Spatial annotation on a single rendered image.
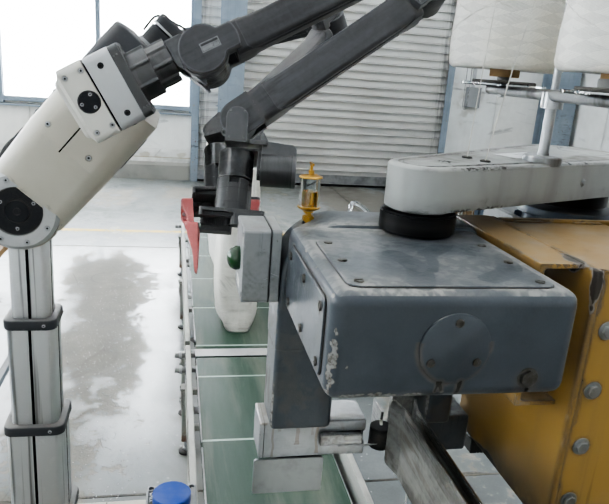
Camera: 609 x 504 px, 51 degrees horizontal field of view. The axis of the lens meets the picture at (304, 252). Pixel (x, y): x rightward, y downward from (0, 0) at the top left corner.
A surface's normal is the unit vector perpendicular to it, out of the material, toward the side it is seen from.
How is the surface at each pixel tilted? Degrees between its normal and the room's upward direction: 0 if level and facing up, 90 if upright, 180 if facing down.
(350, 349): 90
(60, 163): 115
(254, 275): 90
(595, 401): 90
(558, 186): 90
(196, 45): 74
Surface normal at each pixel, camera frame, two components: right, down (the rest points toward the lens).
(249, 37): 0.26, -0.06
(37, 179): -0.22, 0.64
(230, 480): 0.07, -0.96
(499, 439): -0.98, -0.02
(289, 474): 0.19, 0.29
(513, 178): 0.58, 0.27
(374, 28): 0.07, 0.04
